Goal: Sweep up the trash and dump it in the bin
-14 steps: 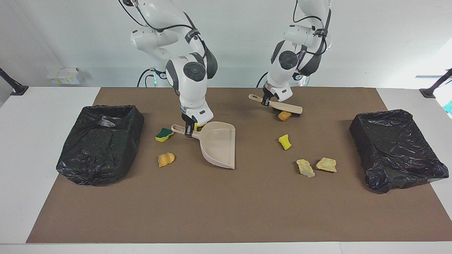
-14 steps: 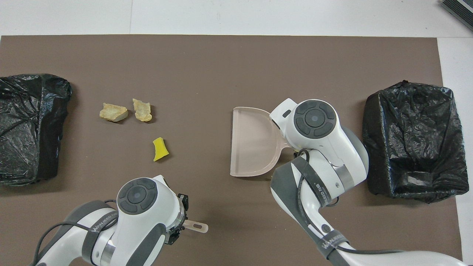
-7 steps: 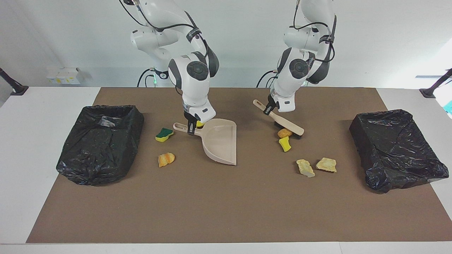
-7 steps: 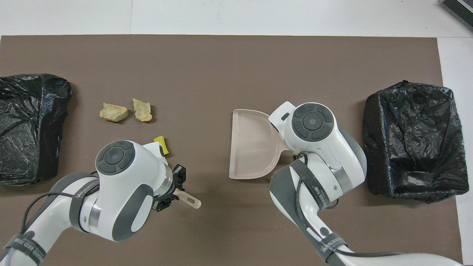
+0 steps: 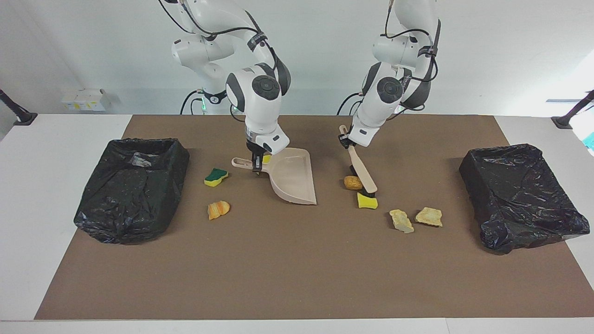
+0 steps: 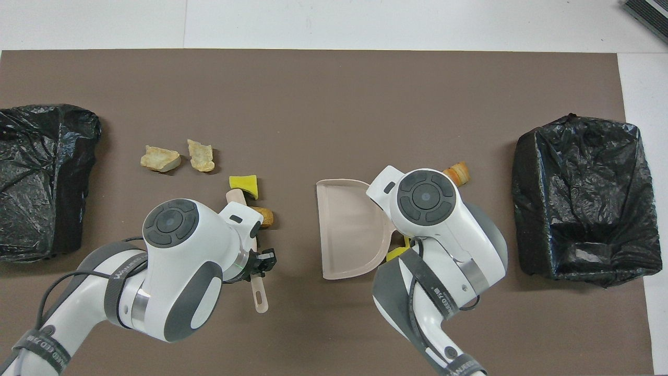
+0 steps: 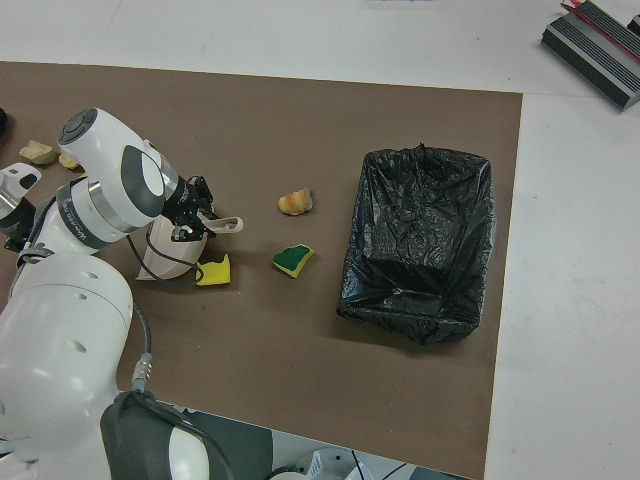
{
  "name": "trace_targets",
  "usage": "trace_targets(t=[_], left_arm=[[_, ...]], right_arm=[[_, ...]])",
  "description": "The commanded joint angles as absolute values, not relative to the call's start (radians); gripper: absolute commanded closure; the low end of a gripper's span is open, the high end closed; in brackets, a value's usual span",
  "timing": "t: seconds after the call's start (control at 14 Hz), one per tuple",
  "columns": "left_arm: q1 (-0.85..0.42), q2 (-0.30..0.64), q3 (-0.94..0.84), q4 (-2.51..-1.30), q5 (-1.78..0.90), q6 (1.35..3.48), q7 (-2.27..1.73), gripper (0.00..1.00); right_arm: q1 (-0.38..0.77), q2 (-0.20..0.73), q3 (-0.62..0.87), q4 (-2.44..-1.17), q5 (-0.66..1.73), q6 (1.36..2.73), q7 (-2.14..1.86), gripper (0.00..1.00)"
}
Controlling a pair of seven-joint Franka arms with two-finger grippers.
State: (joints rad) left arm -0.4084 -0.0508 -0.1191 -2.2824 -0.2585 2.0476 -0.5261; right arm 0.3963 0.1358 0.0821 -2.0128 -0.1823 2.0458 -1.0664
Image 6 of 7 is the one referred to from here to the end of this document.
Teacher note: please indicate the brown table mat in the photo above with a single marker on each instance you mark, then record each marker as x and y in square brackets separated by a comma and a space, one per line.
[313, 104]

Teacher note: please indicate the notched yellow sponge piece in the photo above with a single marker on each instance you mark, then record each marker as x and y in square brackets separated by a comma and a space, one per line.
[396, 253]

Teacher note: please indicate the beige hand brush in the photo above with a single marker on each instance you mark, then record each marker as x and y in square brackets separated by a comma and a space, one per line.
[261, 297]

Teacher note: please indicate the orange striped toy croissant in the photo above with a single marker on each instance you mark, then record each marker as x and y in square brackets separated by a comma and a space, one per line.
[460, 173]

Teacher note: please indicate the pale croissant half piece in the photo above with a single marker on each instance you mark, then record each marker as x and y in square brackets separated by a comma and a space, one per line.
[160, 159]
[201, 155]

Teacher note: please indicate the beige plastic dustpan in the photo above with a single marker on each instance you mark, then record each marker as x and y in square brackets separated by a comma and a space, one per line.
[349, 230]

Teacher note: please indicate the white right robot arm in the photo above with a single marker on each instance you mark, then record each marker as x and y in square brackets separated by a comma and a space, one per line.
[449, 240]

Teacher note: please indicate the small yellow sponge piece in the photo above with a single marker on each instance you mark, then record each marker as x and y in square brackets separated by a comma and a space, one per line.
[243, 185]

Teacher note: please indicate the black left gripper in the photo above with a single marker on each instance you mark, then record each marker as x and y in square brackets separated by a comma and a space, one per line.
[251, 271]

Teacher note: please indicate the dark ribbed device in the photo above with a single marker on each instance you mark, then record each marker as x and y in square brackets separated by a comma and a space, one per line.
[649, 13]

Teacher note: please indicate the brown oval bread roll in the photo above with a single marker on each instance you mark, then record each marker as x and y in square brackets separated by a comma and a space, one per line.
[263, 216]

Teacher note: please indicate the bin with black bag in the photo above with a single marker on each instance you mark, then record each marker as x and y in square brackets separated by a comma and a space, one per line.
[42, 183]
[584, 209]

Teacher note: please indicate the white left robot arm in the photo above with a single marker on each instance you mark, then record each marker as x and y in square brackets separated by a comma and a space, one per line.
[177, 261]

